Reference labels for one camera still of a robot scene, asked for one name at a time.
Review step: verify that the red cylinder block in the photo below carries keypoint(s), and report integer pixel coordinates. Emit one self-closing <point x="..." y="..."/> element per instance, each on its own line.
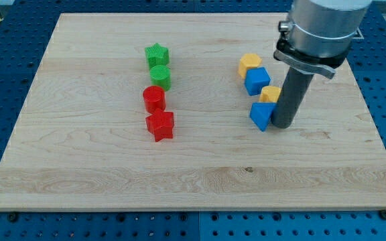
<point x="154" y="98"/>

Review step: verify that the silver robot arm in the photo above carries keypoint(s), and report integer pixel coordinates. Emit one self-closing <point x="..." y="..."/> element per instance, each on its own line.
<point x="316" y="35"/>

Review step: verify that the blue triangle block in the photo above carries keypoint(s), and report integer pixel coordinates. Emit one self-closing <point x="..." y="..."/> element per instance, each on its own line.
<point x="260" y="114"/>

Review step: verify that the black bolt front right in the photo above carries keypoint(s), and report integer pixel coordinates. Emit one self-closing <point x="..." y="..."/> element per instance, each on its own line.
<point x="382" y="214"/>

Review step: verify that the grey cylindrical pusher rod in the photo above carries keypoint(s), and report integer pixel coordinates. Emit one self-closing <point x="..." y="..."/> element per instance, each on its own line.
<point x="292" y="93"/>

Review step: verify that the yellow heart block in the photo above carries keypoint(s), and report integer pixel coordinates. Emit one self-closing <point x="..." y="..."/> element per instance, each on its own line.
<point x="269" y="94"/>

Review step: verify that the black bolt front left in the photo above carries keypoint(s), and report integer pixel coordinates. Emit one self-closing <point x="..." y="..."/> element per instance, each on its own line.
<point x="12" y="217"/>

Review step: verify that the black bolt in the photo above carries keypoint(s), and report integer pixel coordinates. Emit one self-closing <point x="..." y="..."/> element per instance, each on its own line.
<point x="12" y="217"/>
<point x="382" y="214"/>

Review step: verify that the light wooden board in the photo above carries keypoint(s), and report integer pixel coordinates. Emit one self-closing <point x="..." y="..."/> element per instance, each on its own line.
<point x="81" y="143"/>

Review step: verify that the green cylinder block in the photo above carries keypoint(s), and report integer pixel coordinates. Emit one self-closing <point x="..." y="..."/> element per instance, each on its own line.
<point x="160" y="76"/>

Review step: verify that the yellow hexagon block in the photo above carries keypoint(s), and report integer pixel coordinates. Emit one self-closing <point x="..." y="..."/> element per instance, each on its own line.
<point x="247" y="62"/>

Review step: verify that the green star block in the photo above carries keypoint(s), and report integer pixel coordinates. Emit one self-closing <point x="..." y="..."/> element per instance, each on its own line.
<point x="157" y="55"/>

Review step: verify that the blue cube block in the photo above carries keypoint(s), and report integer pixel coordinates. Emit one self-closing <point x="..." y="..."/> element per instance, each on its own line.
<point x="256" y="79"/>

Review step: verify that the red star block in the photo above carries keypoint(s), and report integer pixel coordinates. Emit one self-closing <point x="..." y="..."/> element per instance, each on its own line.
<point x="161" y="124"/>

